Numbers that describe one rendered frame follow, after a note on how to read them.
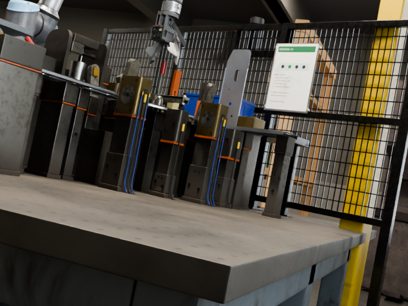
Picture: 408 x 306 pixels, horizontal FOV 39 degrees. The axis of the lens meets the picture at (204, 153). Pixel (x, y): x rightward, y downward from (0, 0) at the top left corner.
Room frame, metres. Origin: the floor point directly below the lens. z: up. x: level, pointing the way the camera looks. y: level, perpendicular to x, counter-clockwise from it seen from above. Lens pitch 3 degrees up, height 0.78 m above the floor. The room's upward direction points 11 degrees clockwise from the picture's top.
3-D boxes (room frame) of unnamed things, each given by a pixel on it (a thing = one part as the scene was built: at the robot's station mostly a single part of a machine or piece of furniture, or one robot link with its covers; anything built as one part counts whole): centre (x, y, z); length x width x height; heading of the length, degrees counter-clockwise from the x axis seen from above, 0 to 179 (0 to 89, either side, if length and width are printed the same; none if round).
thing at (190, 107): (2.62, -0.02, 1.10); 0.30 x 0.17 x 0.13; 51
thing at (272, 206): (2.04, -0.28, 0.84); 0.05 x 0.05 x 0.29; 50
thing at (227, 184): (2.09, -0.09, 0.84); 0.12 x 0.07 x 0.28; 50
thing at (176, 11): (2.24, 0.23, 1.41); 0.08 x 0.08 x 0.05
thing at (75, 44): (2.02, 0.51, 0.95); 0.18 x 0.13 x 0.49; 140
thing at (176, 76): (2.34, 0.17, 0.95); 0.03 x 0.01 x 0.50; 140
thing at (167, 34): (2.23, 0.24, 1.33); 0.09 x 0.08 x 0.12; 140
